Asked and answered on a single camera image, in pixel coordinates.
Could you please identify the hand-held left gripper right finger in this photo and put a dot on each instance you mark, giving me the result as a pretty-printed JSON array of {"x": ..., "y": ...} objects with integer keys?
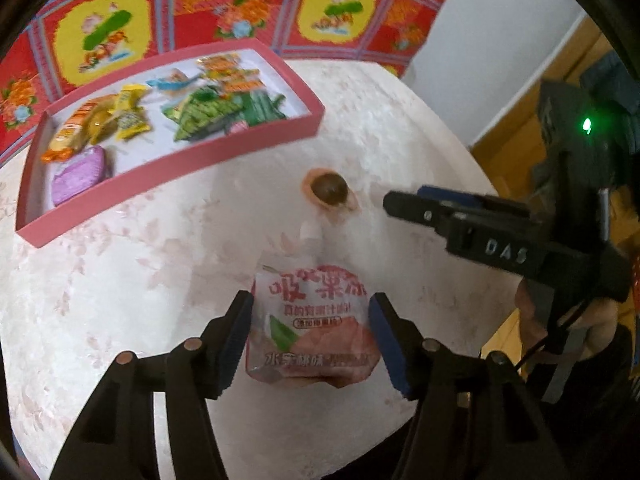
[{"x": 387, "y": 345}]

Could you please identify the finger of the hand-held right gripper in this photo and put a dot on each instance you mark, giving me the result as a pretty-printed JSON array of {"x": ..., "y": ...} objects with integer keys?
[
  {"x": 460, "y": 197},
  {"x": 415, "y": 210}
]

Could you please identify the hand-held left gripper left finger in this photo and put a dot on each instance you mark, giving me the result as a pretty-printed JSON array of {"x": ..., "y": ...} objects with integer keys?
[{"x": 235, "y": 345}]

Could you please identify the pink jelly drink pouch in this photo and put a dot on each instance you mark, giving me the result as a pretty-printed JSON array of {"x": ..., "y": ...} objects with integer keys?
[{"x": 310, "y": 320}]

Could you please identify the brown round candy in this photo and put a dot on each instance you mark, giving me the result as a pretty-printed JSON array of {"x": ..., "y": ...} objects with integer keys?
[{"x": 330, "y": 190}]

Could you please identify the green triangular snack packet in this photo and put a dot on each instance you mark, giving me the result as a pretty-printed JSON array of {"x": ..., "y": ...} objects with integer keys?
[{"x": 260, "y": 107}]

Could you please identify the pink cardboard box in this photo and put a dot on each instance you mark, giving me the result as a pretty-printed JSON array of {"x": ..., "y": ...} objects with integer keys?
[{"x": 150, "y": 160}]

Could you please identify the orange green snack packet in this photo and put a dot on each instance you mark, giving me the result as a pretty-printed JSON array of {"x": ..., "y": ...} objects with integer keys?
[{"x": 237, "y": 87}]

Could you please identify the purple jelly cup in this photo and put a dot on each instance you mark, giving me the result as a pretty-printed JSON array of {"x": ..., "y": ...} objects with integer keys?
[{"x": 80, "y": 175}]

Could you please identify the yellow gummy candy packet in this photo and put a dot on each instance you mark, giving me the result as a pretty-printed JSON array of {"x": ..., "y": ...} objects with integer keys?
[{"x": 225, "y": 65}]

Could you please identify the green pea snack packet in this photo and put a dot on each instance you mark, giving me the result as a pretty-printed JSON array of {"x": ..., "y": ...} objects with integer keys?
[{"x": 200, "y": 105}]

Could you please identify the small yellow candy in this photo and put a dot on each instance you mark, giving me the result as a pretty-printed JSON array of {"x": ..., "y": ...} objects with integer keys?
[{"x": 130, "y": 124}]

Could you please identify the small yellow green candy packet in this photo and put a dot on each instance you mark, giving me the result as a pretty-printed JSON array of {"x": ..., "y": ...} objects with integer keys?
[{"x": 132, "y": 97}]

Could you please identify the orange yellow snack packet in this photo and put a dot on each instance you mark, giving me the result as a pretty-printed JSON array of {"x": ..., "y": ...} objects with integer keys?
[{"x": 75, "y": 127}]

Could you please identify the clear blue candy packet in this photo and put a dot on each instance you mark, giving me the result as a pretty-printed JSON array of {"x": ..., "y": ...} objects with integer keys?
[{"x": 172, "y": 81}]

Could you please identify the person's right forearm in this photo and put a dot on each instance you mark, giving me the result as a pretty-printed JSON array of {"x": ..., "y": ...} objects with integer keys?
[{"x": 600, "y": 410}]

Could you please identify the person's right hand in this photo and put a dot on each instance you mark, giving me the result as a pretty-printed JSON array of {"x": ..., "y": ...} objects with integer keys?
[{"x": 605, "y": 325}]

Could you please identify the red floral printed cloth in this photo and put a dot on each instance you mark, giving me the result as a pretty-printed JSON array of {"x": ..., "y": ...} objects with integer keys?
[{"x": 200, "y": 0}]

